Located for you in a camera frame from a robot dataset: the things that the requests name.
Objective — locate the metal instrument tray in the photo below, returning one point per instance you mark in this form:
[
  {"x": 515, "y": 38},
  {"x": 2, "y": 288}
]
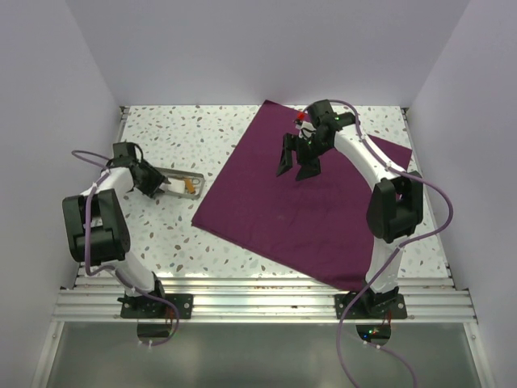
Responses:
[{"x": 197, "y": 179}]

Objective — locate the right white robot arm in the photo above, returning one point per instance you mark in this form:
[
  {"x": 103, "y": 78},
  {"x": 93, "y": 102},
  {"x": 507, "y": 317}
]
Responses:
[{"x": 395, "y": 203}]

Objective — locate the orange bandage strip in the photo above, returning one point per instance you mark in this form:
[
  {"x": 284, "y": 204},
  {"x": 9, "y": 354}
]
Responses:
[{"x": 189, "y": 186}]

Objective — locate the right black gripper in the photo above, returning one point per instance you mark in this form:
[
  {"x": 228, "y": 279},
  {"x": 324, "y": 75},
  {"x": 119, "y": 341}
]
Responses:
[{"x": 309, "y": 167}]

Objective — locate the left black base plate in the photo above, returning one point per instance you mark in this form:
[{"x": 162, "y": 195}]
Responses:
[{"x": 177, "y": 305}]

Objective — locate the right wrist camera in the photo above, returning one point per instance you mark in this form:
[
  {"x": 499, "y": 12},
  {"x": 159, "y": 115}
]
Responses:
[{"x": 321, "y": 111}]

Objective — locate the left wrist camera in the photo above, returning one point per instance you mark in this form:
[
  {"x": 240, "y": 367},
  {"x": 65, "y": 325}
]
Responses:
[{"x": 126, "y": 153}]

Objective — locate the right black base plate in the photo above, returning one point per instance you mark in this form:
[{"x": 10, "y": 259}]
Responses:
[{"x": 371, "y": 306}]

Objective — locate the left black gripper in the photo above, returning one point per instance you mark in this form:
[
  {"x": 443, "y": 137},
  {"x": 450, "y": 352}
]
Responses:
[{"x": 157, "y": 179}]

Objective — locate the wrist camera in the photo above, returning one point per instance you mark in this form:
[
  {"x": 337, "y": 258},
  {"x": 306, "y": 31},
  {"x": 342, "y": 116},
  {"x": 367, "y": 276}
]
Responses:
[
  {"x": 126, "y": 153},
  {"x": 321, "y": 111}
]

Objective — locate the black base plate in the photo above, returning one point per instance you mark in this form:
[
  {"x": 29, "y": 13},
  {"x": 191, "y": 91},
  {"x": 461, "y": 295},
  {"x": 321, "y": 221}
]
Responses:
[
  {"x": 371, "y": 306},
  {"x": 177, "y": 305}
]

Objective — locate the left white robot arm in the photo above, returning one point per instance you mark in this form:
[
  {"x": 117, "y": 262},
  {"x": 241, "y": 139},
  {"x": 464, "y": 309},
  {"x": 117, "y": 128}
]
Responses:
[{"x": 97, "y": 231}]

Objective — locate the purple cloth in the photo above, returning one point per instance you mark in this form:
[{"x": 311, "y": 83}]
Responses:
[{"x": 316, "y": 226}]

